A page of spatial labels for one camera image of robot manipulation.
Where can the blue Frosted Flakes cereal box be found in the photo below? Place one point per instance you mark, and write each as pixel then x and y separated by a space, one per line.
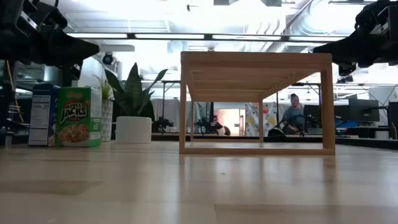
pixel 40 118

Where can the wooden slatted shelf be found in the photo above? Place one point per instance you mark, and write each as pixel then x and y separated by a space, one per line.
pixel 248 59

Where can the green Apple Jacks cereal box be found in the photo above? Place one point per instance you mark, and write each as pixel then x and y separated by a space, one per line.
pixel 77 118

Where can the succulent in patterned pot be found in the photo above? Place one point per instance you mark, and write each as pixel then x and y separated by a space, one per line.
pixel 106 121

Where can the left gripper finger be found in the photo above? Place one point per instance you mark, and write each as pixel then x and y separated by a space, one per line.
pixel 68 49

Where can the person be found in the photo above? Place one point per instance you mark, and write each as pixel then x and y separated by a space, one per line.
pixel 293 115

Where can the colourful patterned cloth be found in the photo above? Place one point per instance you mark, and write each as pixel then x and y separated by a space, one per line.
pixel 252 119

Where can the pale pink board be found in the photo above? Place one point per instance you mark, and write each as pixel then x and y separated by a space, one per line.
pixel 230 121

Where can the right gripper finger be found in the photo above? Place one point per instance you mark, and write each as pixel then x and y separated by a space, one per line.
pixel 345 51

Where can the long ceiling light strip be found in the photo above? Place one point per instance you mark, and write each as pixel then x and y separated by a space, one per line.
pixel 168 36

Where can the black round ceiling camera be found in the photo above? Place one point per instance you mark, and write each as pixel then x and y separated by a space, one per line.
pixel 108 58

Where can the black background robot arm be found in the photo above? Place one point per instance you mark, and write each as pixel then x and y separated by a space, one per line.
pixel 208 126
pixel 161 124

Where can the dark background monitor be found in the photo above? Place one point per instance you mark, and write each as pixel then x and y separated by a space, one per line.
pixel 312 112
pixel 363 110

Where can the snake plant in white pot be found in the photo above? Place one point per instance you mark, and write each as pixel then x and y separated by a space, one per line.
pixel 133 129

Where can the long dark background table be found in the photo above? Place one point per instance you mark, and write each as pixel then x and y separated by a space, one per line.
pixel 164 137

